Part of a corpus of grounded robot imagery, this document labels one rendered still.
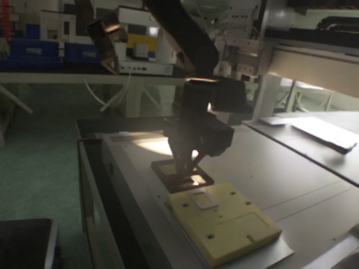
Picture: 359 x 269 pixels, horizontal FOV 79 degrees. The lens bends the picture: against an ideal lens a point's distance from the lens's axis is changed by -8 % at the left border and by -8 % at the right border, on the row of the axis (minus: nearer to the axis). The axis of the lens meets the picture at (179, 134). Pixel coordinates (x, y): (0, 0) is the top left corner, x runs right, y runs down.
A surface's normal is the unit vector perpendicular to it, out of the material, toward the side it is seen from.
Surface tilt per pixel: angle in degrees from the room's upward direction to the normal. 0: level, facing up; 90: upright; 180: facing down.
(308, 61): 90
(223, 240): 0
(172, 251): 0
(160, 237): 0
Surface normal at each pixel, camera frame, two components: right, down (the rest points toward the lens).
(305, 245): 0.14, -0.92
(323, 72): -0.87, 0.07
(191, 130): 0.47, 0.40
